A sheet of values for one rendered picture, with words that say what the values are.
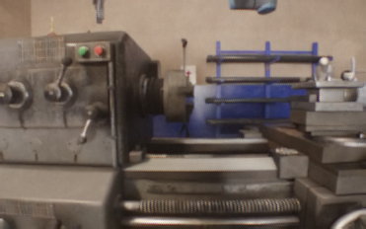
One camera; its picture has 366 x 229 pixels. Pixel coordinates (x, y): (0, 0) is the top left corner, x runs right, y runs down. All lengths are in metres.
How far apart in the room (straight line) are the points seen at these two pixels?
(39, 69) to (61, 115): 0.18
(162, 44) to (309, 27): 3.09
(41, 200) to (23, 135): 0.28
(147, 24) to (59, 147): 3.71
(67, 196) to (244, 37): 4.01
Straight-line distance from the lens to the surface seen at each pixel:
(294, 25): 4.71
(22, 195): 0.79
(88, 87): 0.70
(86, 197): 0.67
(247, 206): 0.71
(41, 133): 0.84
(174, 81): 0.79
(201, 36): 4.10
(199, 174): 0.70
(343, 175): 0.69
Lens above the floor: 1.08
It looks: 5 degrees down
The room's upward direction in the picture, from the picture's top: 1 degrees counter-clockwise
